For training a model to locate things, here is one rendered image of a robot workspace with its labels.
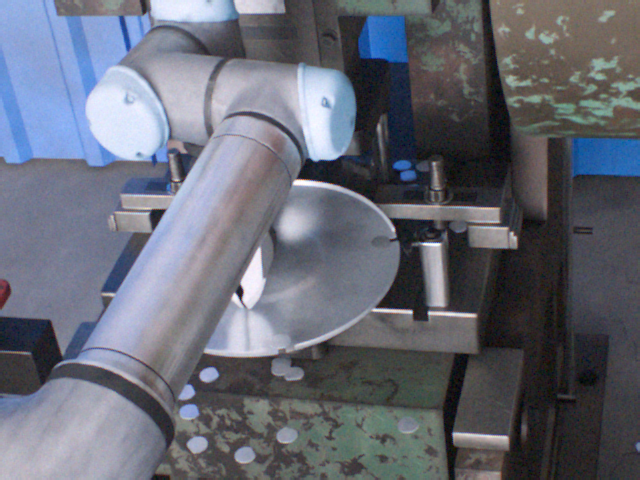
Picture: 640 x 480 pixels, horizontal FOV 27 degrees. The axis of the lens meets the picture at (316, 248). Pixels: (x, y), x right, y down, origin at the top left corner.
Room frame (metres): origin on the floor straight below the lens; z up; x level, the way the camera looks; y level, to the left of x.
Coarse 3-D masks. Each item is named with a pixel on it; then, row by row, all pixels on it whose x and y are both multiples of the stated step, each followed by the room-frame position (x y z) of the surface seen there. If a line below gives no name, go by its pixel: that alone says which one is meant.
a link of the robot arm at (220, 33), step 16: (160, 0) 1.09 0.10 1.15; (176, 0) 1.08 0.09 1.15; (192, 0) 1.08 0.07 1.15; (208, 0) 1.08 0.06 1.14; (224, 0) 1.09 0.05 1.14; (160, 16) 1.08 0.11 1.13; (176, 16) 1.07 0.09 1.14; (192, 16) 1.07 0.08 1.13; (208, 16) 1.07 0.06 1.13; (224, 16) 1.08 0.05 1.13; (192, 32) 1.06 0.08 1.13; (208, 32) 1.07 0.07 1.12; (224, 32) 1.08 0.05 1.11; (240, 32) 1.11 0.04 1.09; (208, 48) 1.05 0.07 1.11; (224, 48) 1.07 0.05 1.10; (240, 48) 1.10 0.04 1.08
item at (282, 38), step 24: (240, 0) 1.25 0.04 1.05; (264, 0) 1.25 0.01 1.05; (288, 0) 1.24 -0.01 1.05; (240, 24) 1.26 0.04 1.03; (264, 24) 1.25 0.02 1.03; (288, 24) 1.24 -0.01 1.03; (312, 24) 1.23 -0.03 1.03; (264, 48) 1.25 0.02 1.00; (288, 48) 1.24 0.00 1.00; (312, 48) 1.23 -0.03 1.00; (360, 72) 1.34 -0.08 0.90
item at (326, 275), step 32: (320, 192) 1.27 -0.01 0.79; (352, 192) 1.26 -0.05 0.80; (288, 224) 1.22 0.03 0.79; (320, 224) 1.22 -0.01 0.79; (352, 224) 1.21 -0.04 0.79; (384, 224) 1.20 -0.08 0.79; (288, 256) 1.16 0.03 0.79; (320, 256) 1.15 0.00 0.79; (352, 256) 1.15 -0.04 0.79; (384, 256) 1.14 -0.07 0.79; (288, 288) 1.11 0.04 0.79; (320, 288) 1.11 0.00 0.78; (352, 288) 1.10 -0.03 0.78; (384, 288) 1.09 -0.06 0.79; (224, 320) 1.08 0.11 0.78; (256, 320) 1.07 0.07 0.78; (288, 320) 1.06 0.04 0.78; (320, 320) 1.06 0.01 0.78; (352, 320) 1.04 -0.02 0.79; (224, 352) 1.03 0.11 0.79; (256, 352) 1.02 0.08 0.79
